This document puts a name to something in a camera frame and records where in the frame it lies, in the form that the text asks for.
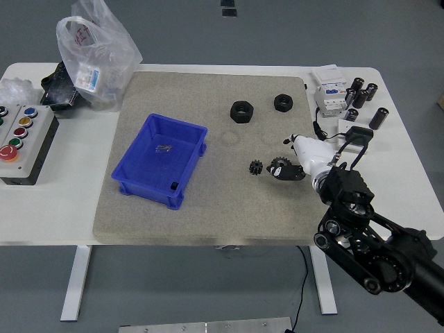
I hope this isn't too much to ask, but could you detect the black adapter cord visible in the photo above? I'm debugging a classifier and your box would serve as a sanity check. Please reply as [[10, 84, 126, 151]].
[[313, 107, 348, 142]]

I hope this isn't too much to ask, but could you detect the blue plastic bin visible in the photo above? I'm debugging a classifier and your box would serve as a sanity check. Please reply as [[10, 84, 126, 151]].
[[110, 113, 208, 211]]

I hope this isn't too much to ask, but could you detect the white circuit breaker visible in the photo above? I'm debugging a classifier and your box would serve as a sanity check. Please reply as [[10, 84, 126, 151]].
[[314, 83, 350, 119]]

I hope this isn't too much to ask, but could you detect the large black gear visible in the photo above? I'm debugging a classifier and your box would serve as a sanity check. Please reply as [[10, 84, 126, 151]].
[[270, 155, 292, 169]]

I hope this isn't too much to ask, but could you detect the white blue carton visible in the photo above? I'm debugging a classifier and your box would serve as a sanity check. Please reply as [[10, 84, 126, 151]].
[[75, 64, 101, 93]]

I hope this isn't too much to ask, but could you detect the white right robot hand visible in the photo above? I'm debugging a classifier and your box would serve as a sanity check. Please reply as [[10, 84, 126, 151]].
[[266, 133, 339, 182]]

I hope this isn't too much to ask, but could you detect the grey-brown mat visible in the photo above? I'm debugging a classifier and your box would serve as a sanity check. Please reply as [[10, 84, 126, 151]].
[[92, 71, 336, 247]]

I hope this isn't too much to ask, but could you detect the grey five-button control box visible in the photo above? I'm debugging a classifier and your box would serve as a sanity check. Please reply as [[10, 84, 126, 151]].
[[0, 105, 60, 186]]

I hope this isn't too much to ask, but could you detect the white plate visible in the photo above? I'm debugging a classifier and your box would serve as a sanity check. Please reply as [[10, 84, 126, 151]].
[[334, 119, 370, 154]]

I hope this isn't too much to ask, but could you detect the black cable under table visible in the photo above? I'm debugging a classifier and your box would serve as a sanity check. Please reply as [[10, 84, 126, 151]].
[[289, 245, 309, 332]]

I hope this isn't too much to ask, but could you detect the white switch box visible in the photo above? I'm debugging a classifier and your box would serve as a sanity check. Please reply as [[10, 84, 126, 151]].
[[309, 65, 348, 87]]

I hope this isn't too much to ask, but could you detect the translucent plastic bag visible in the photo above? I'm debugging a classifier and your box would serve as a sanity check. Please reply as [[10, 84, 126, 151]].
[[56, 0, 143, 112]]

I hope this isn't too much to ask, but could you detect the metal plate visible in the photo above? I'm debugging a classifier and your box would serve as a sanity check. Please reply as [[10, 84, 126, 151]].
[[118, 316, 294, 333]]

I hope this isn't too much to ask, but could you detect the large black hex nut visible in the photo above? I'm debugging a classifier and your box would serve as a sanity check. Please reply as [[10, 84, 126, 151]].
[[230, 100, 256, 124]]

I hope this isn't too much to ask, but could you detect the grey under-table bracket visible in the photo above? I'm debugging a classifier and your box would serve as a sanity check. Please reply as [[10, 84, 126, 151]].
[[213, 245, 242, 259]]

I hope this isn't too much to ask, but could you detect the white table leg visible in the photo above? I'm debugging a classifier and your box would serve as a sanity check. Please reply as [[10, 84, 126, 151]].
[[60, 245, 92, 322], [309, 246, 338, 316]]

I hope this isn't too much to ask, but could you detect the small black hex nut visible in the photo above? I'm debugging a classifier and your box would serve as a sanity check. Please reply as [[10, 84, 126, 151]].
[[273, 93, 295, 112]]

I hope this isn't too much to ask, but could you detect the crumpled clear plastic wrap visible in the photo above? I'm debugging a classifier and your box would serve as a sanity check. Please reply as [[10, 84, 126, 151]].
[[0, 78, 42, 108]]

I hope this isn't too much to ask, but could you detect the black power adapter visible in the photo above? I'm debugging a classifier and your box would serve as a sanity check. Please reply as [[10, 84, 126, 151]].
[[342, 126, 375, 148]]

